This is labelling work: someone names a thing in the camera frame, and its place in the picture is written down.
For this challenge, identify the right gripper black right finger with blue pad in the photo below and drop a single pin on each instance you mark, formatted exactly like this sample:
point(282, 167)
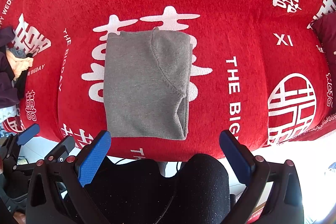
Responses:
point(284, 203)

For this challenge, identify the grey fleece sweater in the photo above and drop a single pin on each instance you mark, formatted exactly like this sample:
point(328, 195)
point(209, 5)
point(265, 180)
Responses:
point(146, 84)

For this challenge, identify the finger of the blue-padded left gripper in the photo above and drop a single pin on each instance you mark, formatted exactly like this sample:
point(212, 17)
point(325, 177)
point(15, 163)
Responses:
point(28, 134)

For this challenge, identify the black trousered legs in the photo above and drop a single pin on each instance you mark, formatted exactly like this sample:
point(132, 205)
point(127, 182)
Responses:
point(136, 192)

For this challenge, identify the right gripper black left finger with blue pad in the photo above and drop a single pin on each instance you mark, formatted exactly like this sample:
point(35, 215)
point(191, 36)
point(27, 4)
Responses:
point(44, 202)

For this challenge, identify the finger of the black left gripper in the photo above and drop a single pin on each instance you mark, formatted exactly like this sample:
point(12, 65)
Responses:
point(61, 151)

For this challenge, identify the dark red pillow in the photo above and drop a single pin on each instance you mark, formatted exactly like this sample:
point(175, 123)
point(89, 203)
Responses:
point(325, 28)

